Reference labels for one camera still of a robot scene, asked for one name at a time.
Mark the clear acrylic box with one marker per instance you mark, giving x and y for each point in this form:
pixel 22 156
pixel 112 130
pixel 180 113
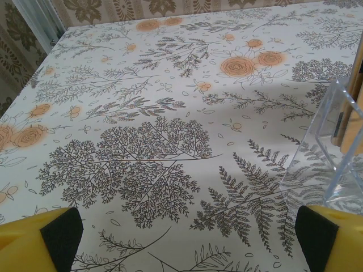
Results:
pixel 312 175

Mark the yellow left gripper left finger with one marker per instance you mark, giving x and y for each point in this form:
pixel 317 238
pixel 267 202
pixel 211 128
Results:
pixel 28 246

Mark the aluminium frame post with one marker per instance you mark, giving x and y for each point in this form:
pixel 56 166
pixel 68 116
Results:
pixel 42 20

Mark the floral tablecloth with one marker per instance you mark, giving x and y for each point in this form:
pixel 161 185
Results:
pixel 170 113

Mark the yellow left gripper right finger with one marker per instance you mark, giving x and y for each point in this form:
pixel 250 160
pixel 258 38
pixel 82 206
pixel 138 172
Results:
pixel 334 243

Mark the yellow striped sponge block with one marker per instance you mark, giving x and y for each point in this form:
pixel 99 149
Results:
pixel 356 124

